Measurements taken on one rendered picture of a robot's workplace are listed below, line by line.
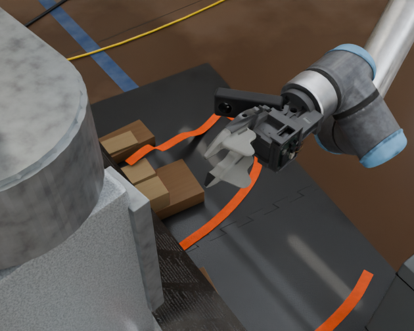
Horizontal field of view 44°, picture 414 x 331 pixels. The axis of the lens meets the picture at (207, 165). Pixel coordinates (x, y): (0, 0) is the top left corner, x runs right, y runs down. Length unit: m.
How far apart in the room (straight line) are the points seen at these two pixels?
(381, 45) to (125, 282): 0.69
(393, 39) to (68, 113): 0.78
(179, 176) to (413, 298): 1.37
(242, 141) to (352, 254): 1.75
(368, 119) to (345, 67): 0.10
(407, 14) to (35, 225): 0.87
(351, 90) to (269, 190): 1.73
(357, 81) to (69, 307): 0.58
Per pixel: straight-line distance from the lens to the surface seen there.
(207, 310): 1.49
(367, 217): 2.63
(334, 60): 0.92
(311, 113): 0.85
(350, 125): 0.94
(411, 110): 3.22
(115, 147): 2.70
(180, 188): 2.50
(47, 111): 0.50
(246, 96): 0.86
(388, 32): 1.13
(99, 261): 0.67
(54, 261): 0.61
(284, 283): 2.33
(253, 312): 2.26
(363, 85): 0.93
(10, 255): 0.52
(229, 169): 0.82
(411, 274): 1.50
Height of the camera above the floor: 2.07
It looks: 50 degrees down
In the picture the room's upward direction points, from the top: straight up
